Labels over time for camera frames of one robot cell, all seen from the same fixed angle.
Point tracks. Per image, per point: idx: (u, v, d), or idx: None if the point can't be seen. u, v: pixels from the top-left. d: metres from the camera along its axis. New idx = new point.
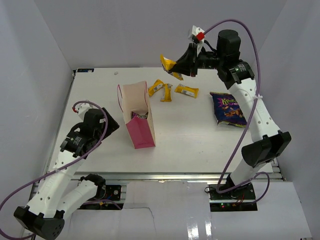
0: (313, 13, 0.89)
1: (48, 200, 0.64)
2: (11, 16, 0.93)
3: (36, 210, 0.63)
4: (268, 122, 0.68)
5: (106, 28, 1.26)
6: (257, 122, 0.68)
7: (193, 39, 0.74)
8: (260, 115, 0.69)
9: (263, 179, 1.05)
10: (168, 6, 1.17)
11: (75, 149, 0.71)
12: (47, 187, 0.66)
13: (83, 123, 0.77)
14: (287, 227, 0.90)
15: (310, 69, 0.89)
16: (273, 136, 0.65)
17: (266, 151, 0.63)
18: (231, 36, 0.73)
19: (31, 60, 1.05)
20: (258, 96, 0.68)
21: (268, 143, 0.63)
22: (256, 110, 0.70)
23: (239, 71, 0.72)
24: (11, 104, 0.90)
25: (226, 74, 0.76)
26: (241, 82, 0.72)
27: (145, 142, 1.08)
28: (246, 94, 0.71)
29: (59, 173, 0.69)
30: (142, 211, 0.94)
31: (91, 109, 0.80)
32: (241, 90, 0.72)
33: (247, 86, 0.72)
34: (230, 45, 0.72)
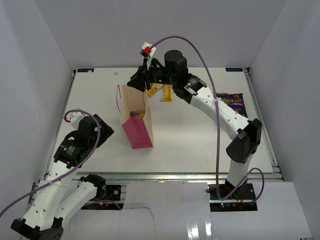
0: (314, 12, 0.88)
1: (44, 213, 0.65)
2: (11, 15, 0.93)
3: (32, 222, 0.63)
4: (236, 117, 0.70)
5: (105, 27, 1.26)
6: (227, 121, 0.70)
7: (141, 52, 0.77)
8: (226, 113, 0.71)
9: (259, 179, 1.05)
10: (168, 5, 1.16)
11: (69, 161, 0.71)
12: (42, 200, 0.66)
13: (77, 131, 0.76)
14: (286, 227, 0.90)
15: (310, 68, 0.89)
16: (247, 126, 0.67)
17: (246, 143, 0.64)
18: (177, 57, 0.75)
19: (31, 61, 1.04)
20: (217, 99, 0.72)
21: (245, 135, 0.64)
22: (220, 110, 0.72)
23: (192, 86, 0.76)
24: (11, 104, 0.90)
25: (183, 92, 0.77)
26: (197, 93, 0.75)
27: (143, 143, 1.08)
28: (207, 101, 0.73)
29: (54, 185, 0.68)
30: (143, 211, 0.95)
31: (85, 116, 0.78)
32: (200, 100, 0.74)
33: (204, 94, 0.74)
34: (179, 65, 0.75)
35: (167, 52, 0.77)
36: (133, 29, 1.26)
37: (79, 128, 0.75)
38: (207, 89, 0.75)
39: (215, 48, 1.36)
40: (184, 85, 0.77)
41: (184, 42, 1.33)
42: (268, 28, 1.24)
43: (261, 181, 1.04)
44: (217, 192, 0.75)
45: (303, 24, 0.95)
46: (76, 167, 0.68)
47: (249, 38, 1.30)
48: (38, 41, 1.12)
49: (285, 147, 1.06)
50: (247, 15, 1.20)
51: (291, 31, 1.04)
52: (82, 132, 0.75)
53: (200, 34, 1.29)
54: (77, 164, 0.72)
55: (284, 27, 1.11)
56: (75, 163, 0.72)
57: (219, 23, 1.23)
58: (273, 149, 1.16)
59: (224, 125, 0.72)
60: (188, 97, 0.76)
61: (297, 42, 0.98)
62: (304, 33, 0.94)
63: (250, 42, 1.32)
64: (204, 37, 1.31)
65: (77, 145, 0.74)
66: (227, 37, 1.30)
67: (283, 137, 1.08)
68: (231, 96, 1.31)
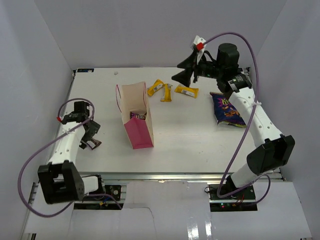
0: (314, 12, 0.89)
1: (68, 152, 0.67)
2: (11, 15, 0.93)
3: (59, 160, 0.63)
4: (269, 126, 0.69)
5: (105, 27, 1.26)
6: (258, 127, 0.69)
7: (193, 47, 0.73)
8: (260, 120, 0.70)
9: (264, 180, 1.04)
10: (169, 6, 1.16)
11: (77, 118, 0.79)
12: (63, 145, 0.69)
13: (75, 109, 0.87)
14: (287, 227, 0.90)
15: (310, 69, 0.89)
16: (276, 139, 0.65)
17: (268, 155, 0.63)
18: (231, 50, 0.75)
19: (30, 61, 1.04)
20: (257, 102, 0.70)
21: (270, 147, 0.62)
22: (255, 115, 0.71)
23: (237, 82, 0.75)
24: (11, 104, 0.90)
25: (225, 86, 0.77)
26: (239, 90, 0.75)
27: (144, 143, 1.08)
28: (245, 101, 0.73)
29: (70, 134, 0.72)
30: (142, 211, 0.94)
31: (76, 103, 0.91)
32: (239, 98, 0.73)
33: (245, 94, 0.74)
34: (230, 59, 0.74)
35: (223, 44, 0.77)
36: (133, 29, 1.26)
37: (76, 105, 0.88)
38: (250, 90, 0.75)
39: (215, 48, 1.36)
40: (229, 80, 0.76)
41: (184, 42, 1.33)
42: (268, 28, 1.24)
43: (267, 181, 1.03)
44: (218, 190, 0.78)
45: (303, 24, 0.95)
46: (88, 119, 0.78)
47: (249, 38, 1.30)
48: (38, 41, 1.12)
49: None
50: (247, 15, 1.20)
51: (291, 31, 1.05)
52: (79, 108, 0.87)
53: (200, 34, 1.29)
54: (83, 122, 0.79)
55: (285, 27, 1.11)
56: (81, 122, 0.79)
57: (219, 23, 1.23)
58: None
59: (254, 131, 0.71)
60: (229, 91, 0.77)
61: (298, 42, 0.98)
62: (305, 33, 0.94)
63: (250, 43, 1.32)
64: (204, 37, 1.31)
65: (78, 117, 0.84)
66: (227, 37, 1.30)
67: None
68: None
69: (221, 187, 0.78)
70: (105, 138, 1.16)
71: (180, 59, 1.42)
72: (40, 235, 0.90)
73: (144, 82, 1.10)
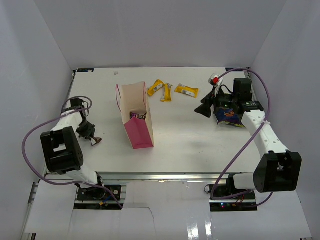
0: (314, 12, 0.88)
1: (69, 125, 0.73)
2: (11, 16, 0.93)
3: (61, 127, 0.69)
4: (275, 141, 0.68)
5: (105, 28, 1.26)
6: (263, 140, 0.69)
7: (210, 82, 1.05)
8: (266, 135, 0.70)
9: None
10: (168, 6, 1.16)
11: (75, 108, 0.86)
12: (64, 121, 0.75)
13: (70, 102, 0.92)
14: (287, 227, 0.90)
15: (310, 69, 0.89)
16: (281, 152, 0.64)
17: (271, 165, 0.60)
18: (245, 81, 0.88)
19: (30, 61, 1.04)
20: (265, 121, 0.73)
21: (273, 157, 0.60)
22: (261, 130, 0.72)
23: (250, 106, 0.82)
24: (11, 104, 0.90)
25: (238, 108, 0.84)
26: (250, 111, 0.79)
27: (144, 143, 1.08)
28: (254, 120, 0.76)
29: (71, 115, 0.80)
30: (142, 210, 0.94)
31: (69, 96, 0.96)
32: (250, 117, 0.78)
33: (256, 114, 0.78)
34: (242, 85, 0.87)
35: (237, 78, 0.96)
36: (133, 29, 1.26)
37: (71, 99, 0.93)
38: (260, 112, 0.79)
39: (215, 48, 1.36)
40: (243, 102, 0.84)
41: (184, 42, 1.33)
42: (268, 28, 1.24)
43: None
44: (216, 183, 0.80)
45: (303, 24, 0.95)
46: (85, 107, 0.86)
47: (249, 38, 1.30)
48: (38, 42, 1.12)
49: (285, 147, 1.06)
50: (247, 15, 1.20)
51: (291, 31, 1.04)
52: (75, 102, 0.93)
53: (200, 34, 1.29)
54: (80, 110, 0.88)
55: (284, 27, 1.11)
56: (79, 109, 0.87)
57: (219, 22, 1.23)
58: None
59: (261, 145, 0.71)
60: (242, 112, 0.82)
61: (297, 42, 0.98)
62: (304, 33, 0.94)
63: (250, 42, 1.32)
64: (204, 37, 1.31)
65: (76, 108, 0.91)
66: (227, 37, 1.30)
67: (283, 137, 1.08)
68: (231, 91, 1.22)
69: (218, 182, 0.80)
70: (105, 138, 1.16)
71: (180, 59, 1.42)
72: (41, 235, 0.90)
73: (144, 82, 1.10)
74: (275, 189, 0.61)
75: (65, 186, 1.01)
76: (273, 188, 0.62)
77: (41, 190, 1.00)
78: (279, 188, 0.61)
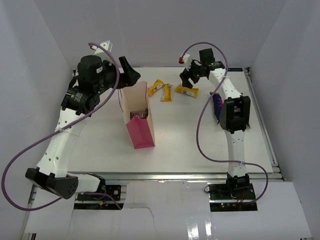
0: (314, 12, 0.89)
1: (57, 160, 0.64)
2: (12, 15, 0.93)
3: (46, 170, 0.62)
4: (233, 90, 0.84)
5: (105, 28, 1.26)
6: (224, 91, 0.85)
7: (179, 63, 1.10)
8: (226, 86, 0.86)
9: (262, 179, 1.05)
10: (168, 6, 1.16)
11: (78, 107, 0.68)
12: (54, 148, 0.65)
13: (79, 75, 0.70)
14: (287, 227, 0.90)
15: (310, 69, 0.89)
16: (236, 98, 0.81)
17: (229, 107, 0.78)
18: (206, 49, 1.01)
19: (31, 61, 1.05)
20: (226, 75, 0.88)
21: (231, 102, 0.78)
22: (224, 84, 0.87)
23: (214, 66, 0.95)
24: (11, 104, 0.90)
25: (205, 70, 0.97)
26: (214, 69, 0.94)
27: (145, 142, 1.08)
28: (218, 76, 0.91)
29: (64, 133, 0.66)
30: (142, 210, 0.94)
31: (84, 58, 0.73)
32: (214, 74, 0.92)
33: (218, 71, 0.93)
34: (205, 51, 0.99)
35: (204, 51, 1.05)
36: (133, 29, 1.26)
37: (80, 73, 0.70)
38: (220, 69, 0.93)
39: (215, 48, 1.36)
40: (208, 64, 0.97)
41: (184, 42, 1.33)
42: (268, 28, 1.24)
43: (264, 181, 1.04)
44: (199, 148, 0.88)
45: (303, 24, 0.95)
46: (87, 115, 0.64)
47: (249, 38, 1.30)
48: (38, 41, 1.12)
49: (285, 147, 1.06)
50: (248, 15, 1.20)
51: (291, 32, 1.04)
52: (85, 76, 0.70)
53: (200, 34, 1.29)
54: (86, 111, 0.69)
55: (284, 27, 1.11)
56: (84, 110, 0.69)
57: (219, 23, 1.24)
58: (273, 149, 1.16)
59: (223, 95, 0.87)
60: (209, 72, 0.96)
61: (297, 42, 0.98)
62: (304, 33, 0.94)
63: (250, 42, 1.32)
64: (204, 37, 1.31)
65: (85, 92, 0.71)
66: (227, 37, 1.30)
67: (283, 137, 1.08)
68: None
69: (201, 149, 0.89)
70: (105, 138, 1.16)
71: None
72: (40, 234, 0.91)
73: (144, 82, 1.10)
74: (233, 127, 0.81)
75: None
76: (231, 126, 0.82)
77: (41, 190, 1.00)
78: (235, 125, 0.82)
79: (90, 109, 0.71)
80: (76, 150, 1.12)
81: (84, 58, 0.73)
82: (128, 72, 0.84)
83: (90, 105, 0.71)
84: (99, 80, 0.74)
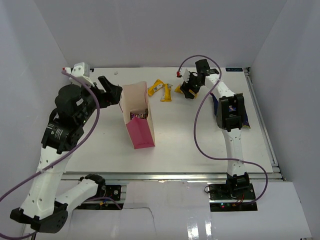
0: (314, 12, 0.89)
1: (40, 202, 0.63)
2: (12, 15, 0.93)
3: (30, 213, 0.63)
4: (227, 91, 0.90)
5: (105, 28, 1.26)
6: (219, 92, 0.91)
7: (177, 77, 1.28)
8: (221, 87, 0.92)
9: (262, 179, 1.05)
10: (168, 6, 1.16)
11: (59, 145, 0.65)
12: (37, 189, 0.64)
13: (58, 109, 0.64)
14: (287, 227, 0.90)
15: (310, 69, 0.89)
16: (231, 97, 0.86)
17: (225, 104, 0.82)
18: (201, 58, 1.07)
19: (31, 61, 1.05)
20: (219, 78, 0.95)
21: (226, 100, 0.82)
22: (218, 86, 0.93)
23: (209, 72, 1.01)
24: (11, 104, 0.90)
25: (201, 76, 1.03)
26: (209, 75, 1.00)
27: (145, 143, 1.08)
28: (212, 79, 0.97)
29: (46, 174, 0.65)
30: (142, 210, 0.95)
31: (62, 89, 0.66)
32: (209, 79, 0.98)
33: (213, 76, 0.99)
34: (200, 62, 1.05)
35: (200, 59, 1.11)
36: (133, 29, 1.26)
37: (59, 107, 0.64)
38: (215, 74, 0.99)
39: (215, 48, 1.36)
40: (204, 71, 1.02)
41: (184, 42, 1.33)
42: (268, 28, 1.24)
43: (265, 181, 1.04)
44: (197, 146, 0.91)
45: (302, 24, 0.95)
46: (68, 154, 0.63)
47: (249, 38, 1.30)
48: (38, 41, 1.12)
49: (285, 147, 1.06)
50: (248, 15, 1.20)
51: (291, 31, 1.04)
52: (65, 111, 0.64)
53: (200, 34, 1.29)
54: (68, 147, 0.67)
55: (284, 27, 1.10)
56: (66, 147, 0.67)
57: (219, 23, 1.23)
58: (273, 149, 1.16)
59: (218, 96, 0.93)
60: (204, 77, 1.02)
61: (297, 42, 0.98)
62: (304, 33, 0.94)
63: (250, 42, 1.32)
64: (204, 37, 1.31)
65: (65, 127, 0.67)
66: (227, 37, 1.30)
67: (283, 137, 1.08)
68: None
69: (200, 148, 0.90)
70: (105, 138, 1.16)
71: (180, 59, 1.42)
72: (40, 235, 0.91)
73: (144, 82, 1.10)
74: (230, 123, 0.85)
75: (65, 186, 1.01)
76: (228, 123, 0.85)
77: None
78: (232, 122, 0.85)
79: (72, 143, 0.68)
80: (76, 150, 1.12)
81: (61, 90, 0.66)
82: (110, 93, 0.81)
83: (73, 140, 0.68)
84: (79, 110, 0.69)
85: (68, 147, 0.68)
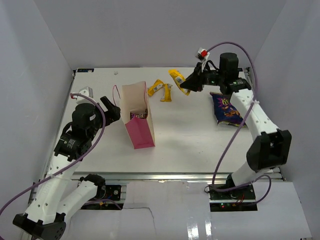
0: (314, 13, 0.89)
1: (46, 207, 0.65)
2: (11, 15, 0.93)
3: (34, 217, 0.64)
4: (266, 121, 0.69)
5: (105, 28, 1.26)
6: (255, 121, 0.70)
7: (198, 56, 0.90)
8: (257, 115, 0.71)
9: (263, 180, 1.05)
10: (168, 6, 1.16)
11: (69, 153, 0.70)
12: (44, 194, 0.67)
13: (73, 122, 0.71)
14: (286, 227, 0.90)
15: (310, 69, 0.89)
16: (272, 132, 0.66)
17: (267, 146, 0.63)
18: (231, 56, 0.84)
19: (31, 61, 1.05)
20: (255, 101, 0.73)
21: (267, 140, 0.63)
22: (252, 111, 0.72)
23: (237, 85, 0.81)
24: (11, 104, 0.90)
25: (226, 89, 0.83)
26: (239, 91, 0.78)
27: (144, 143, 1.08)
28: (244, 100, 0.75)
29: (55, 179, 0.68)
30: (142, 210, 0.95)
31: (78, 106, 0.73)
32: (238, 97, 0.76)
33: (244, 94, 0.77)
34: (230, 63, 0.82)
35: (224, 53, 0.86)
36: (133, 29, 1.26)
37: (74, 121, 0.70)
38: (247, 92, 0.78)
39: (215, 48, 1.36)
40: (229, 82, 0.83)
41: (184, 42, 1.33)
42: (268, 28, 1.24)
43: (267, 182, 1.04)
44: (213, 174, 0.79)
45: (303, 24, 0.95)
46: (78, 159, 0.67)
47: (250, 38, 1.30)
48: (38, 41, 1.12)
49: None
50: (248, 15, 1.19)
51: (291, 31, 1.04)
52: (78, 124, 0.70)
53: (200, 34, 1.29)
54: (78, 156, 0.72)
55: (285, 27, 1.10)
56: (76, 155, 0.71)
57: (219, 22, 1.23)
58: None
59: (252, 126, 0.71)
60: (230, 92, 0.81)
61: (297, 42, 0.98)
62: (304, 33, 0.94)
63: (250, 42, 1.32)
64: (204, 37, 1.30)
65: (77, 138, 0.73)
66: (227, 37, 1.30)
67: None
68: None
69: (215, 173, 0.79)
70: (105, 138, 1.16)
71: (180, 59, 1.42)
72: None
73: (144, 82, 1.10)
74: (266, 166, 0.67)
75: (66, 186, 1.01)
76: (265, 165, 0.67)
77: None
78: (270, 164, 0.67)
79: (81, 154, 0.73)
80: None
81: (78, 106, 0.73)
82: (113, 109, 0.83)
83: (82, 150, 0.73)
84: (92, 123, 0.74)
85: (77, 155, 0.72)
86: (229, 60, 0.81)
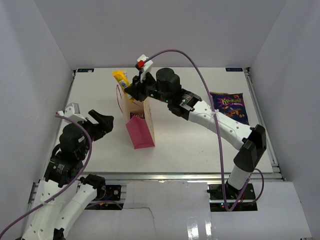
0: (314, 13, 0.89)
1: (41, 233, 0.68)
2: (11, 15, 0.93)
3: None
4: (237, 126, 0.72)
5: (105, 28, 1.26)
6: (229, 131, 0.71)
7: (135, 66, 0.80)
8: (226, 123, 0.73)
9: (257, 180, 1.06)
10: (168, 6, 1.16)
11: (60, 179, 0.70)
12: (38, 220, 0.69)
13: (61, 145, 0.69)
14: (286, 227, 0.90)
15: (310, 70, 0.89)
16: (249, 133, 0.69)
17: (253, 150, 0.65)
18: (170, 75, 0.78)
19: (31, 61, 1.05)
20: (215, 111, 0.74)
21: (251, 144, 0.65)
22: (219, 122, 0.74)
23: (187, 102, 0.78)
24: (11, 104, 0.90)
25: (179, 110, 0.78)
26: (194, 107, 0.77)
27: (144, 143, 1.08)
28: (205, 115, 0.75)
29: (48, 205, 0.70)
30: (142, 210, 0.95)
31: (65, 130, 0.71)
32: (198, 114, 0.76)
33: (201, 108, 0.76)
34: (173, 83, 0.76)
35: (159, 70, 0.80)
36: (133, 29, 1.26)
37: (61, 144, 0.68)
38: (202, 104, 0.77)
39: (215, 48, 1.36)
40: (179, 102, 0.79)
41: (184, 43, 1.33)
42: (268, 28, 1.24)
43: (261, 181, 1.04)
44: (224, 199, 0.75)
45: (302, 25, 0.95)
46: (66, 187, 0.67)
47: (249, 38, 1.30)
48: (38, 41, 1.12)
49: (285, 147, 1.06)
50: (248, 15, 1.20)
51: (291, 32, 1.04)
52: (67, 147, 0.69)
53: (200, 34, 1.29)
54: (68, 181, 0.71)
55: (284, 27, 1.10)
56: (67, 181, 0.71)
57: (219, 23, 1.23)
58: (272, 149, 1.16)
59: (227, 136, 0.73)
60: (185, 112, 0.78)
61: (297, 43, 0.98)
62: (304, 33, 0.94)
63: (250, 42, 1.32)
64: (204, 37, 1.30)
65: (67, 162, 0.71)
66: (227, 37, 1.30)
67: (283, 137, 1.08)
68: (231, 96, 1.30)
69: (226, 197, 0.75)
70: (104, 138, 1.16)
71: (180, 59, 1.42)
72: None
73: None
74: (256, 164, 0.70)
75: None
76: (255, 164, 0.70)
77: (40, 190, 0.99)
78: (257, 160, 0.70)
79: (72, 177, 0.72)
80: None
81: (64, 130, 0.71)
82: (103, 121, 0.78)
83: (72, 173, 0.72)
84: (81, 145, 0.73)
85: (68, 180, 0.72)
86: (171, 81, 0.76)
